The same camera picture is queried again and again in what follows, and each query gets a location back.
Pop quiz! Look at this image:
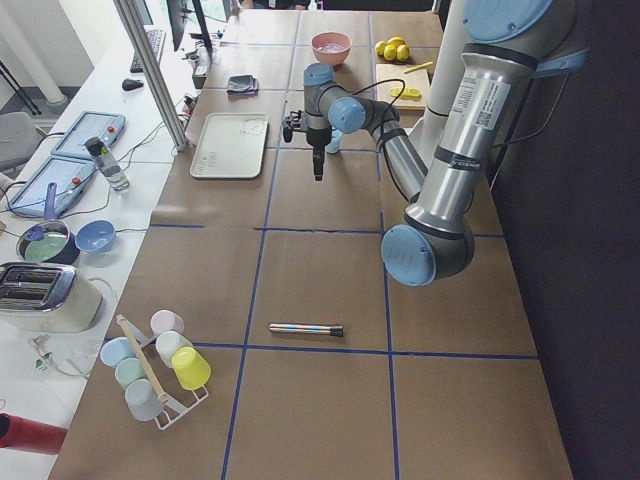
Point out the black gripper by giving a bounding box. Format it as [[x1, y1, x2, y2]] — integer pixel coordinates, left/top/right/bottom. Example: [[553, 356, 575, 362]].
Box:
[[281, 110, 331, 181]]

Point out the steel muddler black tip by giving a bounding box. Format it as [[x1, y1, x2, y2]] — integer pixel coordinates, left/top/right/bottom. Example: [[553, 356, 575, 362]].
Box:
[[268, 323, 344, 338]]

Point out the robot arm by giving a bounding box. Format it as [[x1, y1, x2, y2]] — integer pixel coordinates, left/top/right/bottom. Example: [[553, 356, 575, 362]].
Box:
[[282, 1, 592, 286]]

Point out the light blue cup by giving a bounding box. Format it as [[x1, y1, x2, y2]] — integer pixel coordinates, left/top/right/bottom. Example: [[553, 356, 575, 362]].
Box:
[[325, 129, 342, 154]]

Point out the pile of ice cubes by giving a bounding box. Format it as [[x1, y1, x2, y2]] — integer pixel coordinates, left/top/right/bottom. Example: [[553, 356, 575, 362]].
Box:
[[316, 43, 345, 54]]

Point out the pink cup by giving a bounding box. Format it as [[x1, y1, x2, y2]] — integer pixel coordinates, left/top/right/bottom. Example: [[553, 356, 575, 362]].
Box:
[[150, 309, 185, 337]]

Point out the white cup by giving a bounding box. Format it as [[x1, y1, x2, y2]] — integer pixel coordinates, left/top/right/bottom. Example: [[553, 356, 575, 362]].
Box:
[[155, 330, 193, 369]]

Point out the yellow cup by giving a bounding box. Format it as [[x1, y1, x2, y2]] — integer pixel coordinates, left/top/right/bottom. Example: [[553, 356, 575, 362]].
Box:
[[171, 346, 212, 391]]

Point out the blue cup on rack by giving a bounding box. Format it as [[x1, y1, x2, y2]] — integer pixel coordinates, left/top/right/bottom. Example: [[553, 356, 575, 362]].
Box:
[[99, 336, 136, 368]]

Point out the green cup on rack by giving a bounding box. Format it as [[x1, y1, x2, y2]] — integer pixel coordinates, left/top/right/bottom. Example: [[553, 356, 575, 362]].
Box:
[[115, 357, 146, 390]]

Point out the grey cup on rack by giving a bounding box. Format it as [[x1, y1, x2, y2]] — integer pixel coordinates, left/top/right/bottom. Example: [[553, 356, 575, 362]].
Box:
[[125, 378, 164, 421]]

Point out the cream bear tray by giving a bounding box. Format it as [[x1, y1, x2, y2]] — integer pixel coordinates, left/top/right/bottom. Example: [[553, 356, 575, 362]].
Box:
[[189, 113, 268, 180]]

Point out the grey folded cloth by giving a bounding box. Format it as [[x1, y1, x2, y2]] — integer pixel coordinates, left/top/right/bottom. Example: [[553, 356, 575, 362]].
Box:
[[226, 74, 259, 96]]

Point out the pink bowl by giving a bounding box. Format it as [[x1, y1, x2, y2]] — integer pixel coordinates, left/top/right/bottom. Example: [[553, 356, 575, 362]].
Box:
[[311, 32, 352, 66]]

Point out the lemon slices row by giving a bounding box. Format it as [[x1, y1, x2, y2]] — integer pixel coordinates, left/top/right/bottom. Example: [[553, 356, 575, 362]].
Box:
[[389, 87, 422, 101]]

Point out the whole lemon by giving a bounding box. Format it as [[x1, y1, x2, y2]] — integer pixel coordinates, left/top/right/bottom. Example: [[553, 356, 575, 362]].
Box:
[[386, 36, 406, 47], [383, 45, 397, 61], [374, 41, 386, 56], [396, 44, 410, 62]]

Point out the bamboo cutting board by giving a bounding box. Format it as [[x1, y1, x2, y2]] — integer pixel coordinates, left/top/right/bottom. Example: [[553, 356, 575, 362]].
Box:
[[375, 64, 430, 111]]

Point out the yellow green knife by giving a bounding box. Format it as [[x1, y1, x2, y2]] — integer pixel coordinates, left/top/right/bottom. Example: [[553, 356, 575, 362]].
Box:
[[403, 61, 434, 74]]

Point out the black keyboard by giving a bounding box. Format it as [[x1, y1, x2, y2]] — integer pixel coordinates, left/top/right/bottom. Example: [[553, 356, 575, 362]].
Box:
[[129, 28, 167, 73]]

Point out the black monitor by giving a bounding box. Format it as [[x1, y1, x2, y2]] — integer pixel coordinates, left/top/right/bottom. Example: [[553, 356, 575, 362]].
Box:
[[165, 0, 189, 51]]

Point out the black computer mouse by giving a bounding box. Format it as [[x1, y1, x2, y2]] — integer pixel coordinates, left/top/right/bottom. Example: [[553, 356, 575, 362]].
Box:
[[121, 78, 144, 91]]

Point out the clear water bottle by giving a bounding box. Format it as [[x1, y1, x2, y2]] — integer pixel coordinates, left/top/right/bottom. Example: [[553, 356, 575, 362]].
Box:
[[84, 137, 129, 191]]

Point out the teach pendant far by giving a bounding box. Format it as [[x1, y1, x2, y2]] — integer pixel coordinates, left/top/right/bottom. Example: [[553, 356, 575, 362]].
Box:
[[51, 111, 126, 159]]

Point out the teach pendant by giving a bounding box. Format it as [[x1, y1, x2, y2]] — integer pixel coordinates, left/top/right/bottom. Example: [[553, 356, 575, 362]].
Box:
[[5, 155, 98, 218], [51, 111, 126, 159]]

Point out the blue bowl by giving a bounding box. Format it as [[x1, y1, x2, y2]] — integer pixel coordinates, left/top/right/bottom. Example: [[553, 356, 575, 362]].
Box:
[[75, 220, 116, 253]]

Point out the teach pendant near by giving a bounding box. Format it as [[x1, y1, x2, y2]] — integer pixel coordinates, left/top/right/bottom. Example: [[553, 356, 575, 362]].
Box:
[[5, 155, 98, 218]]

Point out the cream toaster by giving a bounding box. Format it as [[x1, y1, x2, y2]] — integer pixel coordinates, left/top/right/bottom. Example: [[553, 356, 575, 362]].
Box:
[[1, 262, 102, 333]]

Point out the red cylinder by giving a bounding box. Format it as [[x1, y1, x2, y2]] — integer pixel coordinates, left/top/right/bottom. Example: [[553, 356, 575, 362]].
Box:
[[1, 413, 68, 455]]

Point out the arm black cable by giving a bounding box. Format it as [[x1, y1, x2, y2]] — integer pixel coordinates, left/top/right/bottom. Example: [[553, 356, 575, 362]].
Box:
[[349, 78, 407, 141]]

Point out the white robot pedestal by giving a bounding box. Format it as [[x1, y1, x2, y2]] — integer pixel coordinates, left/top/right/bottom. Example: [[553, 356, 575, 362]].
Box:
[[409, 0, 470, 154]]

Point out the aluminium frame post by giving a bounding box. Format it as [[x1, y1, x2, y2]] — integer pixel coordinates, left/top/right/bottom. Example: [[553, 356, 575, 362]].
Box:
[[114, 0, 188, 152]]

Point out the purple handled saucepan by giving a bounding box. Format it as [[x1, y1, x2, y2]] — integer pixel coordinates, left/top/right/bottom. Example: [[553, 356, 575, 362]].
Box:
[[16, 182, 79, 265]]

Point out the cup rack with wooden handle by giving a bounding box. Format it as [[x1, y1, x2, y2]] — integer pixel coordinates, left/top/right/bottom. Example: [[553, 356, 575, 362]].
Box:
[[115, 314, 210, 431]]

